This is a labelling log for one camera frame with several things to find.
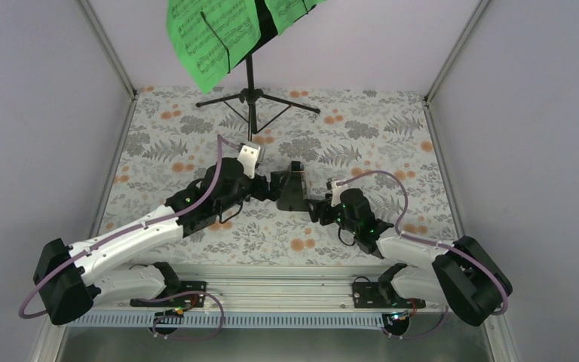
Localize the black metronome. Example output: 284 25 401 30
276 161 308 212

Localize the black music stand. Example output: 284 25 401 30
195 1 320 141

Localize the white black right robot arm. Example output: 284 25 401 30
307 189 513 327

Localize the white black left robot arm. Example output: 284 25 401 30
32 157 289 325

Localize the floral patterned mat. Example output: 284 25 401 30
99 86 457 266

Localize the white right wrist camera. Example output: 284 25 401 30
326 179 348 207

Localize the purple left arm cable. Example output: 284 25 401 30
18 134 243 342

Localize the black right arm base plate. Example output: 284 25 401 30
351 280 427 309

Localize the aluminium rail frame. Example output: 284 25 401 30
52 263 501 313

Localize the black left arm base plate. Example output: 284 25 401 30
130 281 207 308

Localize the grey slotted cable duct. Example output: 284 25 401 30
68 311 384 330

